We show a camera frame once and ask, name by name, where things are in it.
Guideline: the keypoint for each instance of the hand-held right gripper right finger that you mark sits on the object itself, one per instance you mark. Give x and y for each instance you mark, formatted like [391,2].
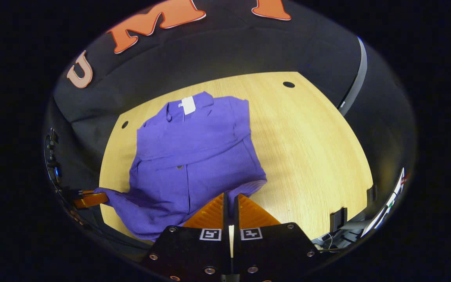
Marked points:
[236,215]

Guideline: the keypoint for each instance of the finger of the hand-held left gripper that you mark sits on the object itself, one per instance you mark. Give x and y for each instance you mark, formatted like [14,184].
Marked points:
[92,199]

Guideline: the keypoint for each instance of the purple knit shirt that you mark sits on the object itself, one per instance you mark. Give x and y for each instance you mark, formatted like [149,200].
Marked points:
[194,156]

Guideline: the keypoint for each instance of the white panel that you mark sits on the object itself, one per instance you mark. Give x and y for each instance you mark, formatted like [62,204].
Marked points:
[386,206]

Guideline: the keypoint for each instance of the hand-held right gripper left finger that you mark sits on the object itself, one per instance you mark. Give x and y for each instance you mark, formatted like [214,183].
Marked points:
[225,215]

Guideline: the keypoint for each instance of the black table clamp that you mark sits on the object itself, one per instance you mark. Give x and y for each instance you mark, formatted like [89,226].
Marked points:
[339,219]
[371,194]

